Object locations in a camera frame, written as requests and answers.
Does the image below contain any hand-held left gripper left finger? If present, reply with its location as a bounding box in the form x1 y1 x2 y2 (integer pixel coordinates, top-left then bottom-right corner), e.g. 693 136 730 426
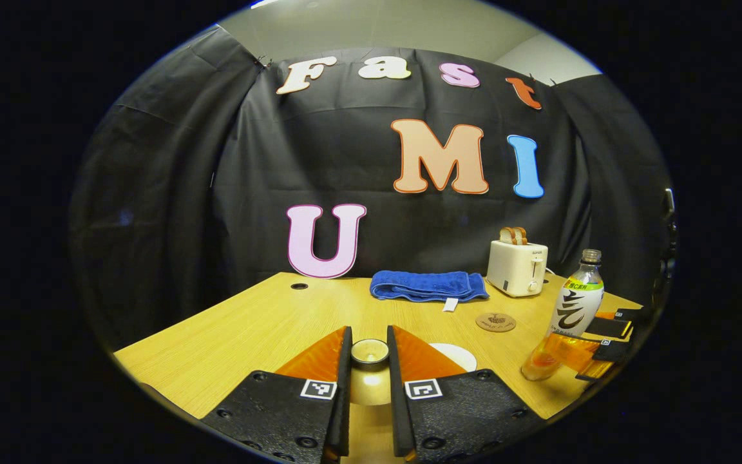
200 325 354 464

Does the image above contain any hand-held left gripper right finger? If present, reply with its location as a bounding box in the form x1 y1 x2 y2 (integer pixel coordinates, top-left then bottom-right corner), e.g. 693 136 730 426
386 324 546 464

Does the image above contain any clear labelled water bottle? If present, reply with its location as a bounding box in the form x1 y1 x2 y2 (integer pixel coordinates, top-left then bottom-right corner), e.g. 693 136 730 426
521 249 605 382

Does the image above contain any pale yellow teacup lid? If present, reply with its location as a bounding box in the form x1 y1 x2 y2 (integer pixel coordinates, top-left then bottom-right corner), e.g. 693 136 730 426
348 338 392 407

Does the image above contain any pale yellow teacup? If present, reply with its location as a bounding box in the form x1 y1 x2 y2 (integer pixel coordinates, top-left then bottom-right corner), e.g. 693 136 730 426
429 343 478 372

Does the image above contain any round cork coaster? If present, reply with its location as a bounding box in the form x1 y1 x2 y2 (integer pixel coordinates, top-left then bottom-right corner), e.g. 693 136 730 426
475 313 517 333

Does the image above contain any cream toaster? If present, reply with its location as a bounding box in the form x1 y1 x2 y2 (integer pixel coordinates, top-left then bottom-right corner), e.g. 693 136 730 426
486 240 549 298

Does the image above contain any blue towel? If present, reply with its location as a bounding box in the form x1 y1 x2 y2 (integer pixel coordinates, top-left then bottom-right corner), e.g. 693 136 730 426
370 270 490 313

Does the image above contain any black backdrop cloth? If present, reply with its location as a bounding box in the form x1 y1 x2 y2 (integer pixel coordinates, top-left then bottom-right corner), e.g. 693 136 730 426
68 26 674 352

